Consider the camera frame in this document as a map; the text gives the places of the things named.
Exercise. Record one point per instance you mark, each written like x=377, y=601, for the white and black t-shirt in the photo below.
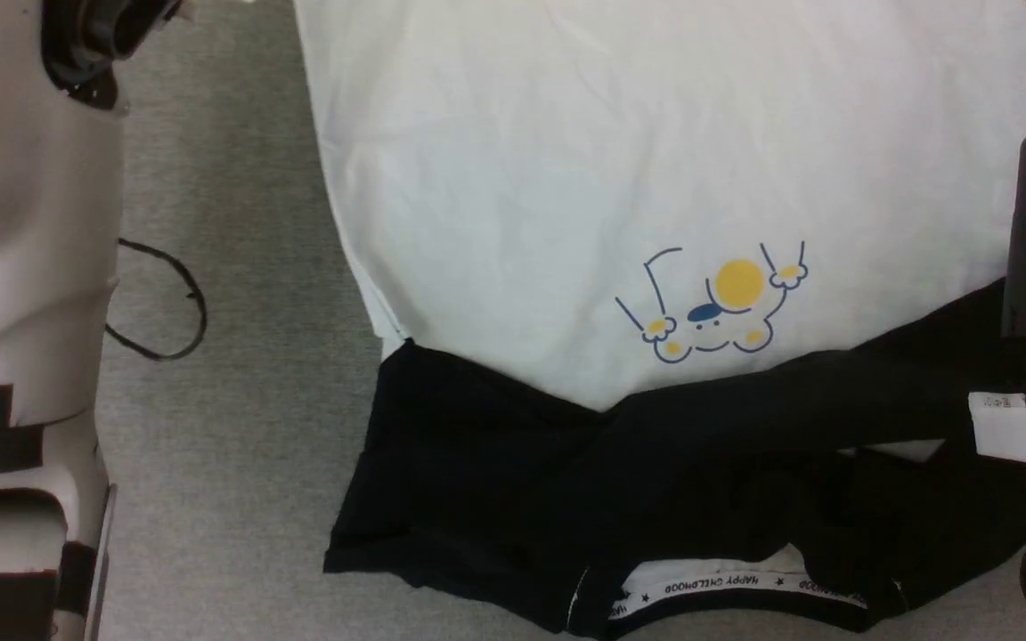
x=566, y=178

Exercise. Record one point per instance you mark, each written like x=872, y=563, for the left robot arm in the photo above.
x=23, y=223

